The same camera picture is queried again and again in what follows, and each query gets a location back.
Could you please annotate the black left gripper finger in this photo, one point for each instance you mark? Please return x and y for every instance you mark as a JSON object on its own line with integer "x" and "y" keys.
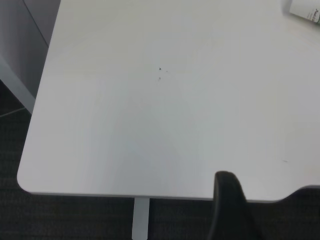
{"x": 228, "y": 207}

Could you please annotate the white paper coffee cup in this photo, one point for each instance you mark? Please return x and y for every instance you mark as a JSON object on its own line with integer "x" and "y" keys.
{"x": 306, "y": 11}

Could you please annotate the white metal table leg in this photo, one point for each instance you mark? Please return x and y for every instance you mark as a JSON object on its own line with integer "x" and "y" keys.
{"x": 140, "y": 217}

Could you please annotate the grey partition panel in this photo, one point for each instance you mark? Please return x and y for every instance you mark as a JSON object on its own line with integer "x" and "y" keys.
{"x": 22, "y": 37}

